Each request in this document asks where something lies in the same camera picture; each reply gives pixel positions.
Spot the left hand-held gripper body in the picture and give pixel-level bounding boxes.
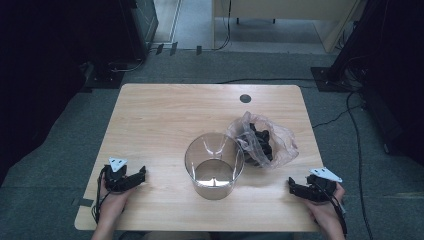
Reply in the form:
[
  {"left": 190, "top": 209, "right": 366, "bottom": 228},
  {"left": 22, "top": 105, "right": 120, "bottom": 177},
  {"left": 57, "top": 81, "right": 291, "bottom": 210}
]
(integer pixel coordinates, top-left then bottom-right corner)
[{"left": 103, "top": 157, "right": 130, "bottom": 193}]

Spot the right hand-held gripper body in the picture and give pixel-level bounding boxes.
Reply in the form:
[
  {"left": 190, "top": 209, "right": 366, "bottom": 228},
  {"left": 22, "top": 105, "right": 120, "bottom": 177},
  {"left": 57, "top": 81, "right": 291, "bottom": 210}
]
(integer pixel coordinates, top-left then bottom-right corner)
[{"left": 305, "top": 167, "right": 344, "bottom": 203}]

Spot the clear plastic bag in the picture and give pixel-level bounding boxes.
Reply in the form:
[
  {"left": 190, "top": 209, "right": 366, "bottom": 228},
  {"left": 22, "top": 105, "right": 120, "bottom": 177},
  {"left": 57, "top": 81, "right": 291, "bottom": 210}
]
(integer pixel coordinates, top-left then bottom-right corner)
[{"left": 226, "top": 110, "right": 300, "bottom": 170}]

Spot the black material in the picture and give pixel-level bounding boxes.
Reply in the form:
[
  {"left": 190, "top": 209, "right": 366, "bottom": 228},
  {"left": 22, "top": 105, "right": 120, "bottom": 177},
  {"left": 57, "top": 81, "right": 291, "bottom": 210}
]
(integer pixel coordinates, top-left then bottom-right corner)
[{"left": 244, "top": 122, "right": 275, "bottom": 166}]

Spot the grey metal bucket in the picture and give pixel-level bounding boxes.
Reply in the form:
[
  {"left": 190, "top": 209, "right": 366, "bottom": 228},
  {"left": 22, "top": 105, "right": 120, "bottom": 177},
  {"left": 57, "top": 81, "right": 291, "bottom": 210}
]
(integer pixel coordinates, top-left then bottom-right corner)
[{"left": 184, "top": 132, "right": 246, "bottom": 201}]

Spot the person's right hand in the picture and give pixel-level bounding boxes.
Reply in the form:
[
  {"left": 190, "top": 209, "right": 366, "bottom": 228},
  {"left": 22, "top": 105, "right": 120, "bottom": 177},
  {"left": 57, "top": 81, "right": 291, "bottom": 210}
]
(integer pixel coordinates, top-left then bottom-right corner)
[{"left": 300, "top": 182, "right": 346, "bottom": 232}]

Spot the person's left hand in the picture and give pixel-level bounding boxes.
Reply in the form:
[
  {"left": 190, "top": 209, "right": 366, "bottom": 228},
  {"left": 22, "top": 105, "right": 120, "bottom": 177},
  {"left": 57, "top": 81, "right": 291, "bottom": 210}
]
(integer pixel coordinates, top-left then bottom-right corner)
[{"left": 97, "top": 181, "right": 134, "bottom": 225}]

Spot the wooden table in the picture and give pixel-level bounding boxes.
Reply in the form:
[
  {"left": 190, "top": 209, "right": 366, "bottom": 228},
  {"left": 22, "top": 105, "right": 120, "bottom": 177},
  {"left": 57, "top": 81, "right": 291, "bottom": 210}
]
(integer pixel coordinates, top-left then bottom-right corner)
[{"left": 73, "top": 83, "right": 326, "bottom": 233}]

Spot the black cabinet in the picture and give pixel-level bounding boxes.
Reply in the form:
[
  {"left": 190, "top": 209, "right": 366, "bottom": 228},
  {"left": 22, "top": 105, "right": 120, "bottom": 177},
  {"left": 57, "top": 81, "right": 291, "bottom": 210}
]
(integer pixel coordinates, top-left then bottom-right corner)
[{"left": 121, "top": 0, "right": 160, "bottom": 60}]

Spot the right hand-held gripper cable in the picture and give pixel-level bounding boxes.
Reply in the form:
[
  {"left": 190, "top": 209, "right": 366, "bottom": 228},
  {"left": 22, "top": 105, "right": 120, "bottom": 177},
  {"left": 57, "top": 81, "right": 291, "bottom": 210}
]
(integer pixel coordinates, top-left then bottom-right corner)
[{"left": 314, "top": 182, "right": 349, "bottom": 238}]

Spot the hand-held gripper cable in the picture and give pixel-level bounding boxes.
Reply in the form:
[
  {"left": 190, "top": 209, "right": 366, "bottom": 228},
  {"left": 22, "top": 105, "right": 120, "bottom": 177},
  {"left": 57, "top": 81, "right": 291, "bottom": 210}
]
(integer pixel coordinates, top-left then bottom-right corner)
[
  {"left": 92, "top": 165, "right": 113, "bottom": 224},
  {"left": 314, "top": 182, "right": 349, "bottom": 238}
]

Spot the left hand-held gripper cable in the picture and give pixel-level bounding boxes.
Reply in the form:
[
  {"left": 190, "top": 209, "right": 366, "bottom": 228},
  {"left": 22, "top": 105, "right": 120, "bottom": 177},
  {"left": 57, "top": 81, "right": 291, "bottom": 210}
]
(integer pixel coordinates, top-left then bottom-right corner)
[{"left": 92, "top": 165, "right": 113, "bottom": 224}]

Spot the long black floor cable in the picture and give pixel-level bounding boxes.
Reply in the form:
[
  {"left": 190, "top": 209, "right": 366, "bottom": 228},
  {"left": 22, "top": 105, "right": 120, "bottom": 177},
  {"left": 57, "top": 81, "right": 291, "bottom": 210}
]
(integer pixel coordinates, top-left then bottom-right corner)
[{"left": 345, "top": 91, "right": 374, "bottom": 240}]

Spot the black stand base plate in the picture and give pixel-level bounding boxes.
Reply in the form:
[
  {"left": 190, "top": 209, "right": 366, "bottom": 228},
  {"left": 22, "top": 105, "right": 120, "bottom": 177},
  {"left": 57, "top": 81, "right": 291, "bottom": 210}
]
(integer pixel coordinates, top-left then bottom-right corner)
[
  {"left": 84, "top": 62, "right": 125, "bottom": 90},
  {"left": 310, "top": 66, "right": 355, "bottom": 93}
]

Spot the white floor cable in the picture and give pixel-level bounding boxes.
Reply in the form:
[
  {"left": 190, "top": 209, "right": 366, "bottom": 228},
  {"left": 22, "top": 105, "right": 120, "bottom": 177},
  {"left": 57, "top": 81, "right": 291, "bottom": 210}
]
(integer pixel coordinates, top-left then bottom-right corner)
[{"left": 111, "top": 58, "right": 145, "bottom": 73}]

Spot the hanging black cable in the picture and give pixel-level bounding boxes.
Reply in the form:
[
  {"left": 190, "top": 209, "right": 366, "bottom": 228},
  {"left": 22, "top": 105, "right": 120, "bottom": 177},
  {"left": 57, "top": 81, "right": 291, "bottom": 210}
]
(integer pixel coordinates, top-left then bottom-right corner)
[{"left": 214, "top": 0, "right": 233, "bottom": 52}]

